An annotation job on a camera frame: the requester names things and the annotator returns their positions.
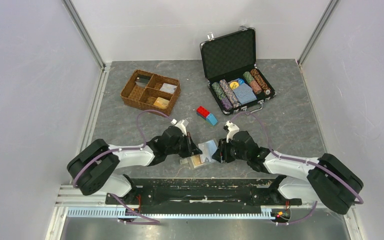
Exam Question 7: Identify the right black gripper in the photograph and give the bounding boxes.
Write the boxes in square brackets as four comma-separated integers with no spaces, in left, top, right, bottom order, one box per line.
[211,136,249,163]

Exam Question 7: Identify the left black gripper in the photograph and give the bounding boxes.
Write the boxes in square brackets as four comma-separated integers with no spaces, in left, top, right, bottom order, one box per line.
[166,132,202,158]

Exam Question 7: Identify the gold credit card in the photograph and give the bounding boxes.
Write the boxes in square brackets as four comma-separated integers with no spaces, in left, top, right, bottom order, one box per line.
[190,155,203,168]

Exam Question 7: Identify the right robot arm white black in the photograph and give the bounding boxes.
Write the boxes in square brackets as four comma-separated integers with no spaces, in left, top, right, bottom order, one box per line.
[212,131,364,215]

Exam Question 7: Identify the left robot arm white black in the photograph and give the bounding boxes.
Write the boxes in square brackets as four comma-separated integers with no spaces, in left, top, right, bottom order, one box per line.
[66,126,202,204]

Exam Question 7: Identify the gold cards in basket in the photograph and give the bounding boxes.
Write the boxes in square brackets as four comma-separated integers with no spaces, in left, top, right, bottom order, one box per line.
[153,97,170,109]

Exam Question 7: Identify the blue playing card deck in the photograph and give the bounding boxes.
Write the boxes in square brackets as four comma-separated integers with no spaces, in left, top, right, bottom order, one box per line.
[232,83,257,105]

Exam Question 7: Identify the silver VIP cards stack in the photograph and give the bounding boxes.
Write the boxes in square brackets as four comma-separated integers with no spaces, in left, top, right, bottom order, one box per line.
[159,83,177,95]

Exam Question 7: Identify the black cards in basket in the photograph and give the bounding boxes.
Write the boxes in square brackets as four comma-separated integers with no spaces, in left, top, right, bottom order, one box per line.
[135,74,152,88]

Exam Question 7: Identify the blue toy brick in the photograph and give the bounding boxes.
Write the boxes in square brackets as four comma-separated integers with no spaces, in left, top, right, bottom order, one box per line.
[205,113,218,126]

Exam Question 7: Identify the red toy brick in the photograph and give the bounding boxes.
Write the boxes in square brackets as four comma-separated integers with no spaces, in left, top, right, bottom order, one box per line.
[196,106,210,119]

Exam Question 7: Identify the green poker chip row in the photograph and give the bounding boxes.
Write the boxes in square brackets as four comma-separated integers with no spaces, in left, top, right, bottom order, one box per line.
[211,82,233,111]

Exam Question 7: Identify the purple poker chip row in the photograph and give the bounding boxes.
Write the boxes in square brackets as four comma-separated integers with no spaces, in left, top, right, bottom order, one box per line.
[218,79,241,108]

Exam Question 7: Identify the yellow dealer button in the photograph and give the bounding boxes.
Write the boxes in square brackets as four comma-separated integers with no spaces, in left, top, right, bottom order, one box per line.
[229,80,240,90]

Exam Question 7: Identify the black poker chip case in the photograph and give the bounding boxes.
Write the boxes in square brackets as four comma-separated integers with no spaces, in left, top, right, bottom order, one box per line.
[199,26,277,116]

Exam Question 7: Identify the brown wicker divided basket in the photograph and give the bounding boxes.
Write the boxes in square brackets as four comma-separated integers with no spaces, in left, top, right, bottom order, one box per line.
[120,69,181,116]

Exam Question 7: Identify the green pink chip row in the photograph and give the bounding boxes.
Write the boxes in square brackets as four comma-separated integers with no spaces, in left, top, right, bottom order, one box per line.
[243,71,262,95]

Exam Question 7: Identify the brown poker chip row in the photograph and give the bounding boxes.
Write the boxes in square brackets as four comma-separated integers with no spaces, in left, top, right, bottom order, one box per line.
[250,69,271,96]

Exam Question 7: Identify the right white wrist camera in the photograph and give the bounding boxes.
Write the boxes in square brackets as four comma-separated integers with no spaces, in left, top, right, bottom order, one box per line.
[223,120,240,143]

